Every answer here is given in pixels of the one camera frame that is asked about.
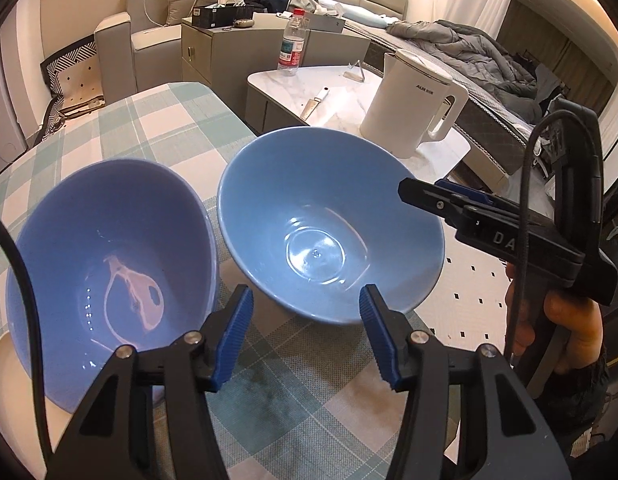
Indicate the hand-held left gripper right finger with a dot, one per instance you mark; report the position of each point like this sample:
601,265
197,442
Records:
379,340

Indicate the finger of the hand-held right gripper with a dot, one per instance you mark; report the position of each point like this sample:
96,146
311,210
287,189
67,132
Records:
469,191
429,197

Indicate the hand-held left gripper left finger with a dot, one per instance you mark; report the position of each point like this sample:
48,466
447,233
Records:
234,340

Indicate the blue bowl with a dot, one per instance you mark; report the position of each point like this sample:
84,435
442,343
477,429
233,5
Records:
114,240
299,200

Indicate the person's right forearm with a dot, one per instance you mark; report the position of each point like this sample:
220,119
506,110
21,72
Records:
584,410

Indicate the person's right hand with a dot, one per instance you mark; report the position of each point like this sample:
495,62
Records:
579,330

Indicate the white electric kettle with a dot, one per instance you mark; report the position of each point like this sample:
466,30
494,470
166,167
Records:
404,105

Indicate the grey duvet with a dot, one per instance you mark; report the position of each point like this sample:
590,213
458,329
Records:
464,50

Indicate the kitchen knife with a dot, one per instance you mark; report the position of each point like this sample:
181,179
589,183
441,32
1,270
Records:
311,107

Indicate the light blue pillow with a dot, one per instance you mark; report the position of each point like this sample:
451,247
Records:
364,16

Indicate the plastic water bottle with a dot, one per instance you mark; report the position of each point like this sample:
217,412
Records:
291,50

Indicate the beige side cabinet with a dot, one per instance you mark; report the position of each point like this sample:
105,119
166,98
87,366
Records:
229,55

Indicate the black box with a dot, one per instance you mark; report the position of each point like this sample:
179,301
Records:
214,17

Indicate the grey sofa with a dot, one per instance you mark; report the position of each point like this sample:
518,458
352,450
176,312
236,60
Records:
149,45

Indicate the white washing machine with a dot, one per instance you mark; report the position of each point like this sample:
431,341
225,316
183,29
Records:
1,110

